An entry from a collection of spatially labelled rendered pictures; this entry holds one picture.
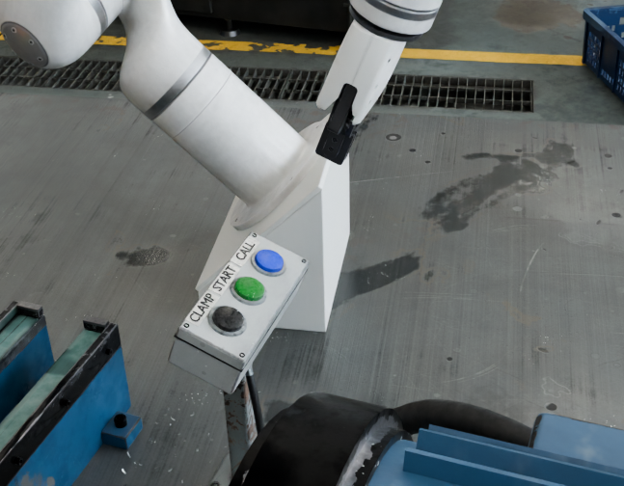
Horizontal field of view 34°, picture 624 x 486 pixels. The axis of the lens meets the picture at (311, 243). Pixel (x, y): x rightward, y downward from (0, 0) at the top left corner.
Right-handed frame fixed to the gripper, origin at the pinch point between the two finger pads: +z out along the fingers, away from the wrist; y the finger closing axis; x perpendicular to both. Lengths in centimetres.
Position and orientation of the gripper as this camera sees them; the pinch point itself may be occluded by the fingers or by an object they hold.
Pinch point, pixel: (336, 141)
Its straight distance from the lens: 107.3
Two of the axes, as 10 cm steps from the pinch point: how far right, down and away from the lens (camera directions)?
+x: 8.9, 4.5, -0.9
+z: -3.1, 7.2, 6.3
